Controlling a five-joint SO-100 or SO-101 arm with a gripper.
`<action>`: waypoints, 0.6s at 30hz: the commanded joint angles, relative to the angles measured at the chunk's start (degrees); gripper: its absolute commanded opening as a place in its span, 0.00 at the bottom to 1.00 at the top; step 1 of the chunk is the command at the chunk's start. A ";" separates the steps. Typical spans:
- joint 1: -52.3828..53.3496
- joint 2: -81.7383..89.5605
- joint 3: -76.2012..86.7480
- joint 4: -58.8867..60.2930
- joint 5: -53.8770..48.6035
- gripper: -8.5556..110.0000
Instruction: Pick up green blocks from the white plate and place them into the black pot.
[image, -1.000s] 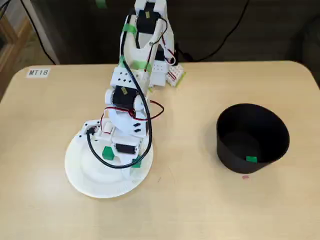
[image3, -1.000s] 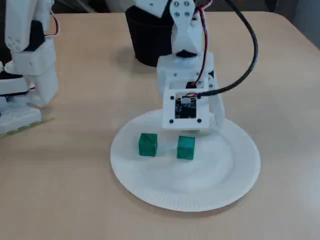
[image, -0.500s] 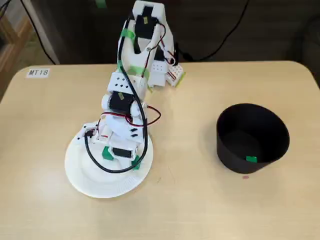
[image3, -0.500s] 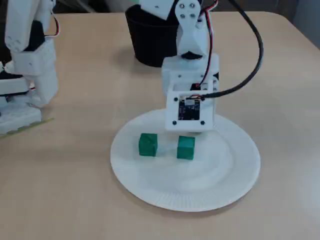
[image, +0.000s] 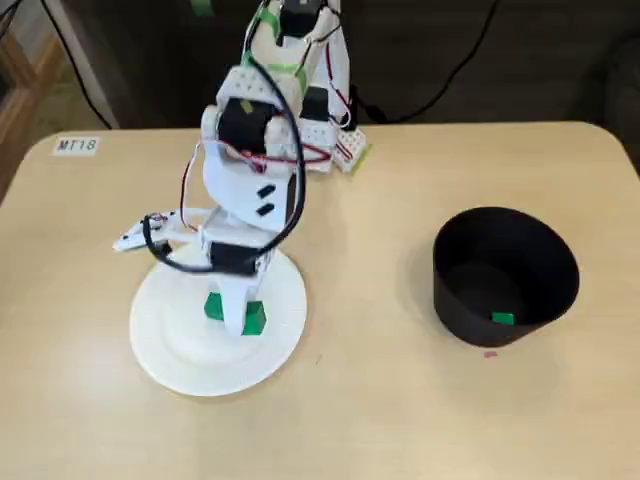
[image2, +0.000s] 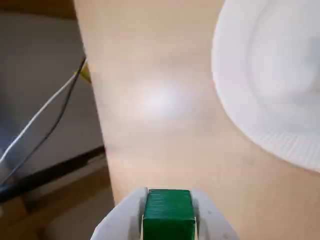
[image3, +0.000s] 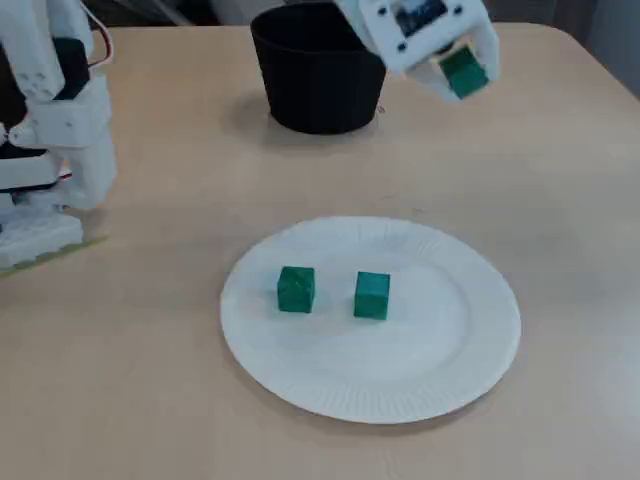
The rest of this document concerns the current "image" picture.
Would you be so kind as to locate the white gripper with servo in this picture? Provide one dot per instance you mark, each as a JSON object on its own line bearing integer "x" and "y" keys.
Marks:
{"x": 231, "y": 258}

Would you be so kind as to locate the green block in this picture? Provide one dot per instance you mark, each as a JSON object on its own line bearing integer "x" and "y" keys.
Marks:
{"x": 255, "y": 322}
{"x": 502, "y": 318}
{"x": 214, "y": 306}

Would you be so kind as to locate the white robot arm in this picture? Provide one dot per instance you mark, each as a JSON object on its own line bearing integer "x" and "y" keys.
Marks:
{"x": 235, "y": 190}

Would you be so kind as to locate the white paper plate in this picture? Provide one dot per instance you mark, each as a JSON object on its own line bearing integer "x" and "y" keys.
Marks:
{"x": 220, "y": 365}

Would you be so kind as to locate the black pot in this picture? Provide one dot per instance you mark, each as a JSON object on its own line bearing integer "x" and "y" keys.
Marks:
{"x": 525, "y": 240}

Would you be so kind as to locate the white MT18 label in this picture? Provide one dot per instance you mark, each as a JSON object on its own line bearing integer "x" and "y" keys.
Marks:
{"x": 76, "y": 145}

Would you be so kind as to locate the small pink tape piece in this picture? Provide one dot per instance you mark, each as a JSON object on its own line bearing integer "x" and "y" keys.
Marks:
{"x": 490, "y": 354}

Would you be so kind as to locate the white furniture leg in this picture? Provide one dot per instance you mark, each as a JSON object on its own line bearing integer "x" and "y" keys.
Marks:
{"x": 85, "y": 65}

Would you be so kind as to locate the wooden furniture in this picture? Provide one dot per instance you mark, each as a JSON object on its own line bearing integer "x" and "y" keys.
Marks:
{"x": 30, "y": 85}

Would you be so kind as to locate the green tape strip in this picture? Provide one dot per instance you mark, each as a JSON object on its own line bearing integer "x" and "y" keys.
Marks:
{"x": 201, "y": 7}

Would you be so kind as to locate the wrist camera on white bracket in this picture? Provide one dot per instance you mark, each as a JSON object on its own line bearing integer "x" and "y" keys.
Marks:
{"x": 130, "y": 242}

